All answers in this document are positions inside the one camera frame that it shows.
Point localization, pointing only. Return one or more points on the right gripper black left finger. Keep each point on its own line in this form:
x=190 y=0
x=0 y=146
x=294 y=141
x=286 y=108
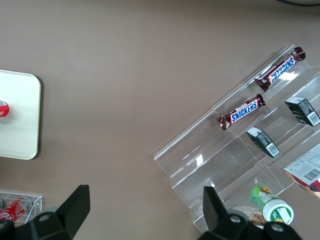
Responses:
x=72 y=212

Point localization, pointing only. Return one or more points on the beige plastic tray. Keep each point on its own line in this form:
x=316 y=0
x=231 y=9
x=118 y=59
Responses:
x=20 y=115

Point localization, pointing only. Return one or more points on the green white capped bottle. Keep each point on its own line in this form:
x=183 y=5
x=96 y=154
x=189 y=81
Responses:
x=271 y=205

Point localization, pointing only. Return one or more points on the brown snickers bar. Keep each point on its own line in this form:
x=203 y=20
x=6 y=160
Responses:
x=241 y=112
x=281 y=68

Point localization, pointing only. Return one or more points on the clear acrylic bottle rack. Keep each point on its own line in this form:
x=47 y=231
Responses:
x=37 y=200

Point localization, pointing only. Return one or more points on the small black carton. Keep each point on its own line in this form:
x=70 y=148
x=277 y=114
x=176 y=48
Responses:
x=302 y=111
x=263 y=142

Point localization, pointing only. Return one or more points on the clear acrylic stepped display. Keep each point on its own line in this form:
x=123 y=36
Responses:
x=212 y=162

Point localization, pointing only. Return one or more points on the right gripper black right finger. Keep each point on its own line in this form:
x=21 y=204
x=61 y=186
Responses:
x=212 y=210

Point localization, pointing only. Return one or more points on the red can in basket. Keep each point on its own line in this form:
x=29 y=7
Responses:
x=15 y=210

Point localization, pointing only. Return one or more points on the light tan wicker basket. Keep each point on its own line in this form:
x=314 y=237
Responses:
x=257 y=220

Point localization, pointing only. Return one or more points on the white red barcode box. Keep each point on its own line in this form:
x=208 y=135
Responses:
x=306 y=172

